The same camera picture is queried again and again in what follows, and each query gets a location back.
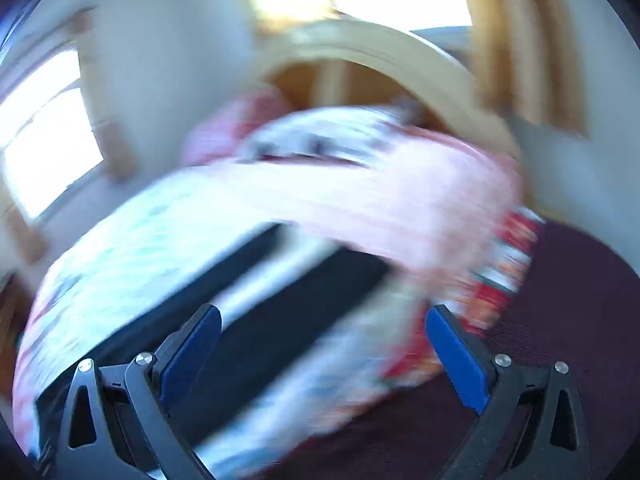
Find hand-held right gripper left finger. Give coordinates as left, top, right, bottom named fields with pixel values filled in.
left=55, top=303, right=223, bottom=480

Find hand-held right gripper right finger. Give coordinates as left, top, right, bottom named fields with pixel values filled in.
left=425, top=304, right=591, bottom=480

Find black pants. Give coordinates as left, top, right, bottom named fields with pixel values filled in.
left=35, top=222, right=396, bottom=466

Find red patterned bedsheet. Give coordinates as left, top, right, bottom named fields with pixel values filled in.
left=385, top=207, right=546, bottom=386

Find dark maroon cloth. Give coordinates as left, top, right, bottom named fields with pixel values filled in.
left=265, top=220, right=640, bottom=480

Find pink and blue quilt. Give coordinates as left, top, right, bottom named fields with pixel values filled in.
left=12, top=105, right=526, bottom=480

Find pink pillow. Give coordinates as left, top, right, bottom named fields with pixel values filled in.
left=182, top=90, right=296, bottom=166

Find sliding glass window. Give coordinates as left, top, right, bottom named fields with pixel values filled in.
left=0, top=50, right=103, bottom=221

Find white printed pillow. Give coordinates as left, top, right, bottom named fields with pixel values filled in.
left=235, top=107, right=406, bottom=168

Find arched wooden headboard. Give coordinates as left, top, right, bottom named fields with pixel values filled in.
left=260, top=17, right=521, bottom=161

